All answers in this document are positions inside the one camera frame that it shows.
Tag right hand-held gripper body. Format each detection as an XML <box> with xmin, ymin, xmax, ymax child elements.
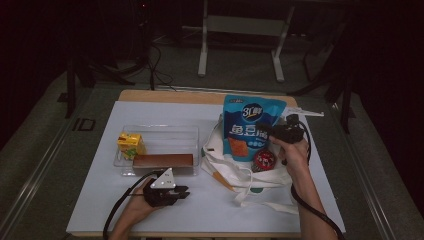
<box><xmin>274</xmin><ymin>106</ymin><xmax>325</xmax><ymax>145</ymax></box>

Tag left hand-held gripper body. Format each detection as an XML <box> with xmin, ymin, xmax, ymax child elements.
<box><xmin>142</xmin><ymin>167</ymin><xmax>178</xmax><ymax>208</ymax></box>

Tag brown long box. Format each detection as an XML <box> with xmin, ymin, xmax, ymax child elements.
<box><xmin>132</xmin><ymin>153</ymin><xmax>195</xmax><ymax>176</ymax></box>

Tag blue snack bag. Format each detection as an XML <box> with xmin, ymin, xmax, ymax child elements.
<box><xmin>222</xmin><ymin>94</ymin><xmax>288</xmax><ymax>163</ymax></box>

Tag red round candy tin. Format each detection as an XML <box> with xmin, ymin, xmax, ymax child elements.
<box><xmin>251</xmin><ymin>148</ymin><xmax>278</xmax><ymax>174</ymax></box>

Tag clear plastic container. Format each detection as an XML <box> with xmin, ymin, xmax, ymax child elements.
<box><xmin>113</xmin><ymin>124</ymin><xmax>201</xmax><ymax>177</ymax></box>

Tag yellow drink carton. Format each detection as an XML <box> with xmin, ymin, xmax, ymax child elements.
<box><xmin>116</xmin><ymin>132</ymin><xmax>147</xmax><ymax>161</ymax></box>

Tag white printed tote bag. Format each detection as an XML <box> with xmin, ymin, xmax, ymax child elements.
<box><xmin>199</xmin><ymin>111</ymin><xmax>303</xmax><ymax>215</ymax></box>

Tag person's right hand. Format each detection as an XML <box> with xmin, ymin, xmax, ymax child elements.
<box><xmin>269</xmin><ymin>136</ymin><xmax>311</xmax><ymax>177</ymax></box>

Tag person's left hand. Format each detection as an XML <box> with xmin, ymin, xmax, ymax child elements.
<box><xmin>124</xmin><ymin>181</ymin><xmax>158</xmax><ymax>222</ymax></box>

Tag black stand legs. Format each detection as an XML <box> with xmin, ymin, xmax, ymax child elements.
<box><xmin>288</xmin><ymin>66</ymin><xmax>357</xmax><ymax>135</ymax></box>
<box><xmin>57</xmin><ymin>56</ymin><xmax>136</xmax><ymax>119</ymax></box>

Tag white metal stand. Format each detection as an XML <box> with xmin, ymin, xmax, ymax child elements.
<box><xmin>198</xmin><ymin>0</ymin><xmax>296</xmax><ymax>83</ymax></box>

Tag right hand-held gripper cable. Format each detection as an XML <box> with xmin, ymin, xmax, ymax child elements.
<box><xmin>282</xmin><ymin>114</ymin><xmax>346</xmax><ymax>240</ymax></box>

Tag hand-held gripper cable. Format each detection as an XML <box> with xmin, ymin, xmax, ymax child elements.
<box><xmin>102</xmin><ymin>170</ymin><xmax>164</xmax><ymax>240</ymax></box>
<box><xmin>282</xmin><ymin>114</ymin><xmax>346</xmax><ymax>240</ymax></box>

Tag left hand-held gripper cable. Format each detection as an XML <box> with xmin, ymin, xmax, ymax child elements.
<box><xmin>102</xmin><ymin>170</ymin><xmax>164</xmax><ymax>240</ymax></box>

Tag metal floor rail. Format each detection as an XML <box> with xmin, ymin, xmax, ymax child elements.
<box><xmin>0</xmin><ymin>116</ymin><xmax>78</xmax><ymax>240</ymax></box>
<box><xmin>328</xmin><ymin>103</ymin><xmax>398</xmax><ymax>240</ymax></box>

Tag black floor bracket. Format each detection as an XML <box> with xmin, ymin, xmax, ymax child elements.
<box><xmin>72</xmin><ymin>117</ymin><xmax>97</xmax><ymax>132</ymax></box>

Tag black floor cables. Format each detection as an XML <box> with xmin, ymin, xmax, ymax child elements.
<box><xmin>145</xmin><ymin>43</ymin><xmax>175</xmax><ymax>92</ymax></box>

